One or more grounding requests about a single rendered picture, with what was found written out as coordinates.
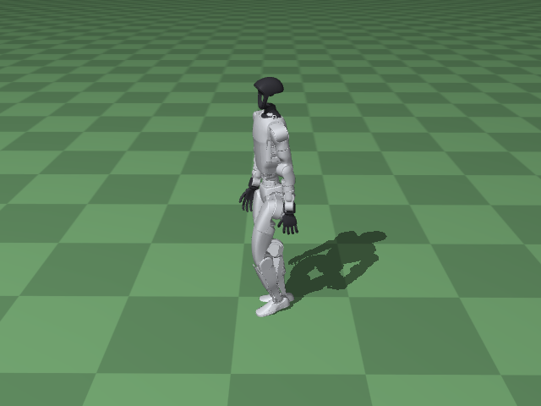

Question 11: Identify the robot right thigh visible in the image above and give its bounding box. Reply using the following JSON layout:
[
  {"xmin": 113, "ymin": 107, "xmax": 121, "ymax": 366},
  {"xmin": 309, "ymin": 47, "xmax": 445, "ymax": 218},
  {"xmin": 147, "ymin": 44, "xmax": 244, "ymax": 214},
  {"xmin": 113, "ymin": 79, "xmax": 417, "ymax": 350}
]
[{"xmin": 253, "ymin": 189, "xmax": 284, "ymax": 257}]

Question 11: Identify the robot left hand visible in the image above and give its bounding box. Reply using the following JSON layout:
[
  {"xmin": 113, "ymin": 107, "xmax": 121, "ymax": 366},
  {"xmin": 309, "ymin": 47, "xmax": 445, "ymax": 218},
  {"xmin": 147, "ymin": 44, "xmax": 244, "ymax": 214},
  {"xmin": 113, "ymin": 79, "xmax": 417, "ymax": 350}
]
[{"xmin": 277, "ymin": 202, "xmax": 298, "ymax": 235}]

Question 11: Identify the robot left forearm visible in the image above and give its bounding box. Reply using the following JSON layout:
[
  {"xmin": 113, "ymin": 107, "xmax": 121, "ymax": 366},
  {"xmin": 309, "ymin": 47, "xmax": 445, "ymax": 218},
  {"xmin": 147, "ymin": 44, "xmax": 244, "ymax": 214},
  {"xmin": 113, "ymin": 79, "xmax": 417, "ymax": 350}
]
[{"xmin": 281, "ymin": 166, "xmax": 295, "ymax": 211}]

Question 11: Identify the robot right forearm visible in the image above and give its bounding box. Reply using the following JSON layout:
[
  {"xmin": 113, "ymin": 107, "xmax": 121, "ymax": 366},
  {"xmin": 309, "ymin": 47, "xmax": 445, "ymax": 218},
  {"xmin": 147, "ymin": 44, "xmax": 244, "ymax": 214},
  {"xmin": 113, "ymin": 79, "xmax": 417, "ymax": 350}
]
[{"xmin": 251, "ymin": 157, "xmax": 262, "ymax": 187}]

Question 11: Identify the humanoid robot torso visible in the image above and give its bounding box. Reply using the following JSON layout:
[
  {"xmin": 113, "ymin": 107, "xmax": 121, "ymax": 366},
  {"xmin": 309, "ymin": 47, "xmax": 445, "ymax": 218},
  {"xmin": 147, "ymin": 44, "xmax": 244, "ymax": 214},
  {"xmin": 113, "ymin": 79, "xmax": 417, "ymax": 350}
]
[{"xmin": 253, "ymin": 109, "xmax": 287, "ymax": 203}]

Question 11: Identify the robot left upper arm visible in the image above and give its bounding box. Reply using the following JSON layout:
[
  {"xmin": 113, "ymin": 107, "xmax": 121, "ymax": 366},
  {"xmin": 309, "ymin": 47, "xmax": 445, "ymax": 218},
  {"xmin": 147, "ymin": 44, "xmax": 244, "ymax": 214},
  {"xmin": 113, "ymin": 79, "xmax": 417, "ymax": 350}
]
[{"xmin": 269, "ymin": 123, "xmax": 293, "ymax": 177}]

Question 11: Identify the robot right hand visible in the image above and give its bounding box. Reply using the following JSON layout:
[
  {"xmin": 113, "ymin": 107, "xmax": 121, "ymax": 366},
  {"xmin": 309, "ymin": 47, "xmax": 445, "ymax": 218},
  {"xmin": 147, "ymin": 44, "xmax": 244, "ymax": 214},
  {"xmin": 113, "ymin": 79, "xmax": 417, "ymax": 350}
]
[{"xmin": 239, "ymin": 178, "xmax": 259, "ymax": 212}]

